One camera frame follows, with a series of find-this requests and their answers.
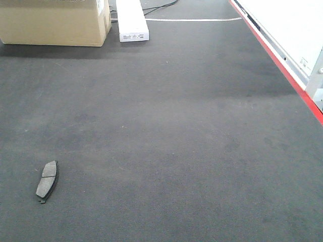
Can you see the dark brake pad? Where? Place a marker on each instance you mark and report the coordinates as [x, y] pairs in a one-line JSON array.
[[48, 181]]

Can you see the white conveyor side machine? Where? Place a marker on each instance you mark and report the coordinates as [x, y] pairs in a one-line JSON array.
[[291, 34]]

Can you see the long white box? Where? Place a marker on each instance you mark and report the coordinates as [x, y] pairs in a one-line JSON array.
[[131, 21]]

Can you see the cardboard box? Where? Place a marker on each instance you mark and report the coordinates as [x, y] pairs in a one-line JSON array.
[[66, 23]]

